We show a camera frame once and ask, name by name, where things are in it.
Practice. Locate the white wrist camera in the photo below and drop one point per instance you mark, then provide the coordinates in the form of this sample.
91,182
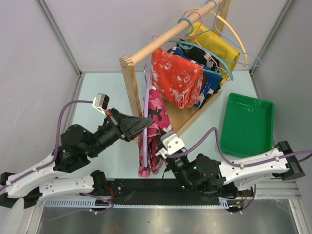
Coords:
100,103
169,146

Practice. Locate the blue patterned trousers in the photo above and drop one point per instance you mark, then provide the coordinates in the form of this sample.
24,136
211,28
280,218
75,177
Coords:
210,83

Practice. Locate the orange white trousers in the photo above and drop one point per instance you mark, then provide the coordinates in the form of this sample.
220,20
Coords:
177,78

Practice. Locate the black white trousers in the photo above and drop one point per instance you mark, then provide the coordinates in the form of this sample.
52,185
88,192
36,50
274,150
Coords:
199,56

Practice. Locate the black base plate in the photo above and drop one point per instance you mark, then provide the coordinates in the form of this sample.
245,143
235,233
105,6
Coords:
161,192

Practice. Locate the pink camouflage trousers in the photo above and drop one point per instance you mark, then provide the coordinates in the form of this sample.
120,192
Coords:
149,163

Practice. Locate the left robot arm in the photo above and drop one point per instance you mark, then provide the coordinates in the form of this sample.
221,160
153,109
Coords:
78,147

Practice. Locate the purple hanger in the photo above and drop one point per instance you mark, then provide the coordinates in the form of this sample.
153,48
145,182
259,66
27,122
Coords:
147,77

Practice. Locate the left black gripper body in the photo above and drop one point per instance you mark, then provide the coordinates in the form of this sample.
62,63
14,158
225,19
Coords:
108,133

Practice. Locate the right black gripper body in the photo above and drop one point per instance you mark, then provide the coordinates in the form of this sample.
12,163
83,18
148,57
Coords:
178,165

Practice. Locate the pink hanger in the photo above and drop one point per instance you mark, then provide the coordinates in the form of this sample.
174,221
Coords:
191,35

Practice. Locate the wooden clothes rack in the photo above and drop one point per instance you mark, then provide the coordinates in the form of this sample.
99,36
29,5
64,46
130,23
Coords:
181,120

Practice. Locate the white cable duct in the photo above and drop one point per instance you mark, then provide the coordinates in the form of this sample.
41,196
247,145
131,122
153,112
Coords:
92,203

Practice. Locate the yellow trousers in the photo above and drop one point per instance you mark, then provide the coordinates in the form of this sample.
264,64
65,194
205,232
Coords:
212,42

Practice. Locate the yellow hanger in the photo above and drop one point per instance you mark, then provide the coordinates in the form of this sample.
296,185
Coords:
241,45

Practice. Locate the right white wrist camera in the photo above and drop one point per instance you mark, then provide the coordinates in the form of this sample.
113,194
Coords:
169,146

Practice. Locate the light blue wire hanger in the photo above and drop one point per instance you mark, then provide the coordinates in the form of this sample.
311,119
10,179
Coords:
253,60

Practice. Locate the green plastic tray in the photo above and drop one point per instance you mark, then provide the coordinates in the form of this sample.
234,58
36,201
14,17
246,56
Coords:
247,127

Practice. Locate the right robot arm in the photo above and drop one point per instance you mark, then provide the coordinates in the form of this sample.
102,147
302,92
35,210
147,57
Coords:
222,177

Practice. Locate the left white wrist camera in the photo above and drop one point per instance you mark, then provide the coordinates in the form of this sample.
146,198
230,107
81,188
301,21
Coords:
100,103

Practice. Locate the teal hanger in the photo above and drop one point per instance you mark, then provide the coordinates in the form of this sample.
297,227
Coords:
225,77

